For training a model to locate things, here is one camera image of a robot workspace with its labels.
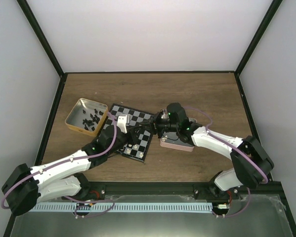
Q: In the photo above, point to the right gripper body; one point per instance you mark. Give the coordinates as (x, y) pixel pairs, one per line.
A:
(161, 125)

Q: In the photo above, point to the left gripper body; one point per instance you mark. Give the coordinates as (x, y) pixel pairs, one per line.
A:
(132, 140)

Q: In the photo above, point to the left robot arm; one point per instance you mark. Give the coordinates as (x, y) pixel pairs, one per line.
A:
(26, 186)

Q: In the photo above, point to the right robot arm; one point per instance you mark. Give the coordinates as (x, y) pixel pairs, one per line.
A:
(251, 163)

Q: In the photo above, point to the black chess pieces pile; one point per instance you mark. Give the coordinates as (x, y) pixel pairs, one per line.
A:
(93, 121)

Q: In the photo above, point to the pink tin tray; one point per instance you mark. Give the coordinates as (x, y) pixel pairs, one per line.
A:
(173, 142)

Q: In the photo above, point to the yellow tin tray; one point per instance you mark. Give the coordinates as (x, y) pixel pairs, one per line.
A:
(80, 111)

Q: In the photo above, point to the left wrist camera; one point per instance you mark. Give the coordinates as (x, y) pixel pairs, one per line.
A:
(122, 122)

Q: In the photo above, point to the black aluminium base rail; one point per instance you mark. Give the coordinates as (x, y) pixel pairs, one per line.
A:
(197, 190)

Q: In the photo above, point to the blue slotted cable duct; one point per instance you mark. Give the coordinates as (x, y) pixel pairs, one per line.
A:
(198, 207)

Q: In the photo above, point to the right black frame post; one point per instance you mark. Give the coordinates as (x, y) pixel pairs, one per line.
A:
(270, 13)

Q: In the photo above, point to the black frame post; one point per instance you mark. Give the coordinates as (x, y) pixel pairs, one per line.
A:
(270, 13)
(40, 35)

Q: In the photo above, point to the left black frame post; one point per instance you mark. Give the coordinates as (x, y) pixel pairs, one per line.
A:
(40, 35)

